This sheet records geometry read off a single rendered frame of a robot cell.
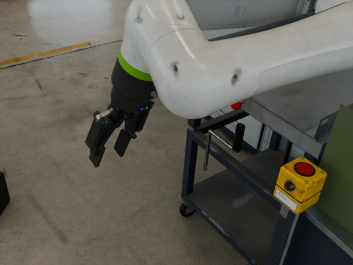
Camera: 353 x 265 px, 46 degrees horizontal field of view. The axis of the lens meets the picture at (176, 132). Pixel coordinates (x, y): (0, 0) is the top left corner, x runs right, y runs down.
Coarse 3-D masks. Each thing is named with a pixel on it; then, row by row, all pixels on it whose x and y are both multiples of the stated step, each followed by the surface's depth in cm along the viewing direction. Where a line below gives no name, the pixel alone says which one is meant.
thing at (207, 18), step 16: (192, 0) 169; (208, 0) 171; (224, 0) 174; (240, 0) 176; (256, 0) 178; (272, 0) 181; (288, 0) 183; (304, 0) 182; (208, 16) 176; (224, 16) 178; (240, 16) 180; (256, 16) 183; (272, 16) 186; (288, 16) 188
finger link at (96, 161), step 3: (102, 147) 86; (99, 150) 87; (102, 150) 86; (99, 153) 87; (102, 153) 87; (90, 156) 90; (96, 156) 88; (99, 156) 87; (90, 159) 91; (93, 159) 90; (96, 159) 89; (99, 159) 88; (93, 162) 90; (96, 162) 89; (99, 162) 89; (96, 165) 90
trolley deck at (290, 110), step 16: (304, 80) 144; (320, 80) 144; (336, 80) 145; (352, 80) 146; (256, 96) 133; (272, 96) 134; (288, 96) 134; (304, 96) 135; (320, 96) 135; (336, 96) 136; (352, 96) 137; (256, 112) 131; (272, 112) 126; (288, 112) 126; (304, 112) 127; (320, 112) 128; (272, 128) 128; (288, 128) 122; (304, 128) 120; (304, 144) 119; (320, 144) 115
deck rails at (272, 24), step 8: (296, 16) 176; (304, 16) 179; (264, 24) 165; (272, 24) 168; (280, 24) 171; (240, 32) 159; (248, 32) 162; (352, 104) 120; (336, 112) 116; (320, 120) 112; (328, 120) 116; (312, 128) 119; (320, 128) 115; (328, 128) 118; (312, 136) 116; (320, 136) 117
